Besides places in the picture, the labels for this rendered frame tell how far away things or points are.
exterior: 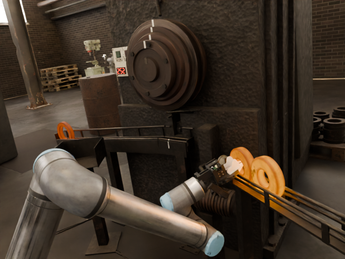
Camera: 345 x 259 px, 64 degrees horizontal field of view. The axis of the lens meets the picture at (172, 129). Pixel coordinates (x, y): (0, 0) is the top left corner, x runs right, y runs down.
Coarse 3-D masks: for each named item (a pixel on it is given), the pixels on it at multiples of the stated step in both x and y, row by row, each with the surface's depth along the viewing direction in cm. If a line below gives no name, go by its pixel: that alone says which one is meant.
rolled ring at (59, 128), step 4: (60, 124) 223; (64, 124) 220; (68, 124) 221; (60, 128) 227; (68, 128) 218; (60, 132) 228; (68, 132) 220; (72, 132) 220; (60, 136) 229; (64, 136) 230; (72, 136) 221
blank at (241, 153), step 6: (234, 150) 116; (240, 150) 112; (246, 150) 112; (234, 156) 117; (240, 156) 113; (246, 156) 109; (252, 156) 110; (246, 162) 109; (246, 168) 110; (240, 174) 116; (246, 174) 111; (252, 180) 110
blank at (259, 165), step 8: (256, 160) 102; (264, 160) 97; (272, 160) 97; (256, 168) 103; (264, 168) 98; (272, 168) 94; (256, 176) 104; (264, 176) 105; (272, 176) 95; (280, 176) 94; (264, 184) 103; (272, 184) 96; (280, 184) 94; (280, 192) 95
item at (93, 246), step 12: (60, 144) 172; (72, 144) 177; (84, 144) 177; (96, 144) 177; (84, 156) 180; (96, 156) 158; (96, 216) 178; (96, 228) 181; (96, 240) 190; (108, 240) 188; (96, 252) 179; (108, 252) 178
